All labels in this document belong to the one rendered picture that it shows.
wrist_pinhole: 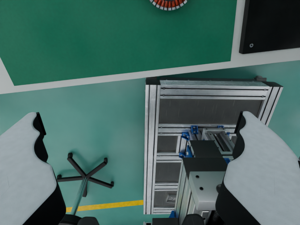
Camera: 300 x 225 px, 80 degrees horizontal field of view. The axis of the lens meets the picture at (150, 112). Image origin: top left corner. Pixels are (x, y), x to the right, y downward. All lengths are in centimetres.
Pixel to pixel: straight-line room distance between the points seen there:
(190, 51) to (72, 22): 30
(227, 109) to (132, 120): 70
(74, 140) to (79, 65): 118
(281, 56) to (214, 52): 19
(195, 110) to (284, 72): 73
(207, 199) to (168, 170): 107
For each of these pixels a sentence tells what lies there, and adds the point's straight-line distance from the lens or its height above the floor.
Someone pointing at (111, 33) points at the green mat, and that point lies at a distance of 50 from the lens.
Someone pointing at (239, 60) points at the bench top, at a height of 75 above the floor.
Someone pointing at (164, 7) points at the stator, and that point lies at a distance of 47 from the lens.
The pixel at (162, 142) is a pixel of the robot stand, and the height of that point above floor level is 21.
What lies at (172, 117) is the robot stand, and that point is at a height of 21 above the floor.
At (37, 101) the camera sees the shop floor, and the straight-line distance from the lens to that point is 158.
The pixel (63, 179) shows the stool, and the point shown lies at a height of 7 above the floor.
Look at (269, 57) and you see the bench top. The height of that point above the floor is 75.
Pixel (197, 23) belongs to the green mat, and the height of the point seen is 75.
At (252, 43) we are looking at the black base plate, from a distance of 55.
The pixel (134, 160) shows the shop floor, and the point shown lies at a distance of 171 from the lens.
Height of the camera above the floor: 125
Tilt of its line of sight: 62 degrees down
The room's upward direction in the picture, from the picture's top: 176 degrees clockwise
